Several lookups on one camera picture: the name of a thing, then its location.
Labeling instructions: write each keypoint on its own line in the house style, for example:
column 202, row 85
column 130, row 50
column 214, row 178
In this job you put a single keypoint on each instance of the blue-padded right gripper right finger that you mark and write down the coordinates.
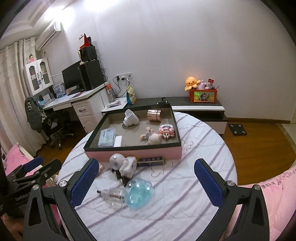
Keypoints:
column 252, row 222

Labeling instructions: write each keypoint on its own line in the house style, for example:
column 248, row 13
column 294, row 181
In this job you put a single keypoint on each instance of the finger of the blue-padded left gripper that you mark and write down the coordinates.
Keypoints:
column 40, row 176
column 31, row 165

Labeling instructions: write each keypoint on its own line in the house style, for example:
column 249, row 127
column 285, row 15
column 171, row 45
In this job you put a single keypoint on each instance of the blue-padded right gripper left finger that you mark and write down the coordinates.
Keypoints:
column 39, row 222

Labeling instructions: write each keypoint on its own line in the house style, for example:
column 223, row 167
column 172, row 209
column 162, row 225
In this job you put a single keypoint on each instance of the clear small glass bottle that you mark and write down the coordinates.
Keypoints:
column 113, row 196

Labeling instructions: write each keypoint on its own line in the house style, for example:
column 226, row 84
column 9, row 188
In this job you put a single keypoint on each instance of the white astronaut figurine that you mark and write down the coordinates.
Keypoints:
column 125, row 165

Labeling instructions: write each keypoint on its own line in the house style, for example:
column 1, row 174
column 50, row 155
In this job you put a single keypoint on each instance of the clear teal heart container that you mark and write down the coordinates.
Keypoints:
column 138, row 193

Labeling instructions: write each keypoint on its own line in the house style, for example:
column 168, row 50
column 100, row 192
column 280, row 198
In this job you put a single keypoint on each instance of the white power adapter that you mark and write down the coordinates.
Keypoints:
column 118, row 141

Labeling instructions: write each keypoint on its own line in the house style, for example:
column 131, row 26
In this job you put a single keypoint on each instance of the white night light plug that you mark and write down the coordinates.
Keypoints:
column 130, row 119

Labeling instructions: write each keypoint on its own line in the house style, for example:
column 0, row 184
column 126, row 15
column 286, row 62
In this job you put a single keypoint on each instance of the rose gold lidded jar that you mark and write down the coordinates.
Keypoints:
column 154, row 115

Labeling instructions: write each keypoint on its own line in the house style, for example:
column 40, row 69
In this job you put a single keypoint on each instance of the pink block crab figure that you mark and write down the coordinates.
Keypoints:
column 167, row 131

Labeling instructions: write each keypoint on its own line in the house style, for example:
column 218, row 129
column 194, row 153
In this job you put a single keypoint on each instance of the black hair claw clip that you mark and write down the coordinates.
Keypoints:
column 124, row 180

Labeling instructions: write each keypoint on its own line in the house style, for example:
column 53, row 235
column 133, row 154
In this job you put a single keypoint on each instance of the pink bedsheet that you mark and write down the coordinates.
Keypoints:
column 15, row 157

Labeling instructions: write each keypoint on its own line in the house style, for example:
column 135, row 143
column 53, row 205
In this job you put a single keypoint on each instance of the pink blanket with writing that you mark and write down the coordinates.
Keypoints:
column 279, row 195

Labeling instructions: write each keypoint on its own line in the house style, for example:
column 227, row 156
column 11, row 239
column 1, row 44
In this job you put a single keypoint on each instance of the black office chair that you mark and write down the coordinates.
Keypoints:
column 54, row 125

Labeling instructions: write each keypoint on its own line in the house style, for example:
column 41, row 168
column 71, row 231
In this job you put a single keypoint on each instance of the clear floss pick box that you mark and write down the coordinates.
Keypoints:
column 106, row 138

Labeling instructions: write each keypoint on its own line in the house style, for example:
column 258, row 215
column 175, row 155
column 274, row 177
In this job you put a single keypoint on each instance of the white computer desk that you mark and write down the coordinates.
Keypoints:
column 88, row 106

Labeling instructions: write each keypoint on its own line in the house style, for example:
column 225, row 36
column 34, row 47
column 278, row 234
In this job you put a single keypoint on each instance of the white striped quilt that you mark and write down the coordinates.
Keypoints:
column 179, row 208

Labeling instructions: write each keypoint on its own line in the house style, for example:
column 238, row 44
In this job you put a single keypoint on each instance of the white glass-door cabinet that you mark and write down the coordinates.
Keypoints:
column 38, row 76

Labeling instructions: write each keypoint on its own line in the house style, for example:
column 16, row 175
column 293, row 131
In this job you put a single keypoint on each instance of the pink pig doll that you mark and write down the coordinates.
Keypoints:
column 151, row 137

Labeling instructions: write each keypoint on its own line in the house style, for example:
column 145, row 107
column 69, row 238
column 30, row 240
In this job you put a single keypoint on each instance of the pink and black storage box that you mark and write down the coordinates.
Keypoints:
column 170, row 149

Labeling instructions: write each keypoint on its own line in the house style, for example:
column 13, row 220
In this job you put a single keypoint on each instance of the black computer monitor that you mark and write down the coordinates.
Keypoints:
column 72, row 78

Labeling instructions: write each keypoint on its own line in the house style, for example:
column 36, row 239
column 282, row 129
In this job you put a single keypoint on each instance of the black bathroom scale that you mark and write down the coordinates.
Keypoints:
column 237, row 129

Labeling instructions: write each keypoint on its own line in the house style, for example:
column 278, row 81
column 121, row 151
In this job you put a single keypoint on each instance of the black computer tower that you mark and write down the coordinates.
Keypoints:
column 91, row 74

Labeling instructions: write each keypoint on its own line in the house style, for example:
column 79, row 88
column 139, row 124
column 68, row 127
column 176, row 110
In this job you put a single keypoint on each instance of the orange capped water bottle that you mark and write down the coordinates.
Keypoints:
column 110, row 92

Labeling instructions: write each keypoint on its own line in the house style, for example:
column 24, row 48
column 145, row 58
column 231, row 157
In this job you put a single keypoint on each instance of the yellow blue snack bag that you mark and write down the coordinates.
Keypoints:
column 130, row 95

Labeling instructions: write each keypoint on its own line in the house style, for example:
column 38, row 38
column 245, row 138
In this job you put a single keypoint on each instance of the low black white cabinet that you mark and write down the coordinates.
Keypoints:
column 213, row 114

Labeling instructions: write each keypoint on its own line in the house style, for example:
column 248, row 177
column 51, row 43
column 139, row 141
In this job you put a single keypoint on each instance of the black speaker with red items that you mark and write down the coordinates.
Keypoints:
column 87, row 51

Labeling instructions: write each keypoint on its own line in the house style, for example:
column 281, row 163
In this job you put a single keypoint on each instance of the white air conditioner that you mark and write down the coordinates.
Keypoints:
column 48, row 34

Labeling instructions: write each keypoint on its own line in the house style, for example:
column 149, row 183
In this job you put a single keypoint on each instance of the orange toy storage box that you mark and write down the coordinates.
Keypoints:
column 203, row 96

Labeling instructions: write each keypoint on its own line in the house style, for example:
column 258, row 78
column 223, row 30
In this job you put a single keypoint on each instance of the orange octopus plush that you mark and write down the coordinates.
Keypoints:
column 191, row 83

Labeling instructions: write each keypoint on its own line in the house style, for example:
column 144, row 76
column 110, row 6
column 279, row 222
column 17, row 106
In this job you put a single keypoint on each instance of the white wall power strip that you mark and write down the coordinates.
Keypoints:
column 124, row 76

